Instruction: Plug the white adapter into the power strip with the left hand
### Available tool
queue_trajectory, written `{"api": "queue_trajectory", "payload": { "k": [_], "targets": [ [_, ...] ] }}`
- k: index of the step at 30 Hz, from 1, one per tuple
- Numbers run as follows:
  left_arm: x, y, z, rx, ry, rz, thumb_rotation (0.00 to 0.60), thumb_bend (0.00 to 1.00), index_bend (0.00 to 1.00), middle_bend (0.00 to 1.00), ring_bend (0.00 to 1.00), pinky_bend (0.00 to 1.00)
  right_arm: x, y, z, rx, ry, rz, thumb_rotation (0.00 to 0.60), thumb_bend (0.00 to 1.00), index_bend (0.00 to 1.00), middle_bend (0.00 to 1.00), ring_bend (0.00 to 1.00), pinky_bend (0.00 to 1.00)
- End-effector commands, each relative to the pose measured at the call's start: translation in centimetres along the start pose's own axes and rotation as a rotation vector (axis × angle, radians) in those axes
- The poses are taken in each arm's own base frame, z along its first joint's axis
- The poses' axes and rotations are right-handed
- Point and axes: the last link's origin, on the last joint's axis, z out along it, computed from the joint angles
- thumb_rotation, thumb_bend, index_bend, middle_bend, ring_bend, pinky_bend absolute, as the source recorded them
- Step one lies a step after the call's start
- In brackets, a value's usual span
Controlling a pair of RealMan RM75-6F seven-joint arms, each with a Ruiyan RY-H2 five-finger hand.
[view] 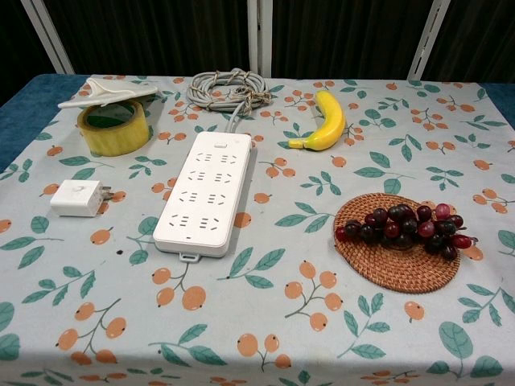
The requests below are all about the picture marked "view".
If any floral leaf fruit tablecloth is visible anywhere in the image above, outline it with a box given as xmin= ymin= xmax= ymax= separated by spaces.
xmin=0 ymin=73 xmax=515 ymax=386

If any white plug adapter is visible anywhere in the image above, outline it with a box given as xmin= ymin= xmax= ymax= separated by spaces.
xmin=50 ymin=179 xmax=115 ymax=219

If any dark red grape bunch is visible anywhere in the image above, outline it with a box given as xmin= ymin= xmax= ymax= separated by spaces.
xmin=335 ymin=203 xmax=480 ymax=261

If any white power strip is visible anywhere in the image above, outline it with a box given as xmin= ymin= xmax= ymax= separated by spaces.
xmin=152 ymin=131 xmax=259 ymax=265

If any white metal frame post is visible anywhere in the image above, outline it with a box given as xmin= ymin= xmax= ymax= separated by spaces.
xmin=22 ymin=0 xmax=76 ymax=75
xmin=246 ymin=0 xmax=274 ymax=78
xmin=407 ymin=0 xmax=451 ymax=80

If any yellow clear tape roll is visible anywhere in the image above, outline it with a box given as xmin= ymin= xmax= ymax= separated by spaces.
xmin=76 ymin=100 xmax=151 ymax=158

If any yellow banana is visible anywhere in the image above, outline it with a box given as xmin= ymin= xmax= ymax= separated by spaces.
xmin=287 ymin=89 xmax=348 ymax=153

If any white cloth slipper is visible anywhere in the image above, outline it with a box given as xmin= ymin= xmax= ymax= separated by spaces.
xmin=57 ymin=76 xmax=163 ymax=110

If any blue table cover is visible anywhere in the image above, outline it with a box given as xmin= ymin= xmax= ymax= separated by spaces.
xmin=0 ymin=72 xmax=90 ymax=175

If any black curtain panel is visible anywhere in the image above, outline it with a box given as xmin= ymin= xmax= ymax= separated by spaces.
xmin=422 ymin=0 xmax=515 ymax=84
xmin=0 ymin=0 xmax=62 ymax=106
xmin=39 ymin=0 xmax=250 ymax=77
xmin=271 ymin=0 xmax=440 ymax=81

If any round woven rattan coaster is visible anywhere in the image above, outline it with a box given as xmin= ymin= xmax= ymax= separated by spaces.
xmin=332 ymin=192 xmax=463 ymax=294

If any grey cable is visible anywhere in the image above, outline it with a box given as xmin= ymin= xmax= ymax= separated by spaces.
xmin=186 ymin=68 xmax=273 ymax=134

